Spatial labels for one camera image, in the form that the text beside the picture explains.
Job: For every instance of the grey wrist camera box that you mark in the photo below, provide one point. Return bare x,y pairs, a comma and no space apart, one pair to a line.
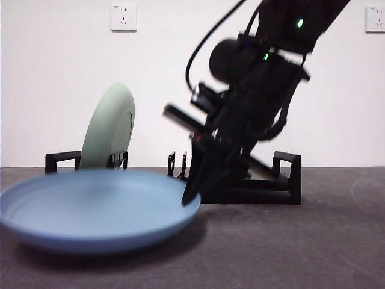
207,97

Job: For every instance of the black plastic plate rack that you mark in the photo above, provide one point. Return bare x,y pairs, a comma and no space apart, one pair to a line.
255,192

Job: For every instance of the blue round plate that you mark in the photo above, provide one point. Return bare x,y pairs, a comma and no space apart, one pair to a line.
90,210

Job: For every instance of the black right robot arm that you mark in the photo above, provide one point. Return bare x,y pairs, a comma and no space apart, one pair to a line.
270,90

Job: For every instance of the green round plate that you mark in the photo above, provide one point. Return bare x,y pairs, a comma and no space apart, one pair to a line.
105,126

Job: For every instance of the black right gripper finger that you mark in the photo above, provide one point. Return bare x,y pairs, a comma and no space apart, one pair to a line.
195,174
221,164

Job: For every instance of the white wall socket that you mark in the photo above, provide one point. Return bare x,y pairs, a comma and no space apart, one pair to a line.
123,17
376,18

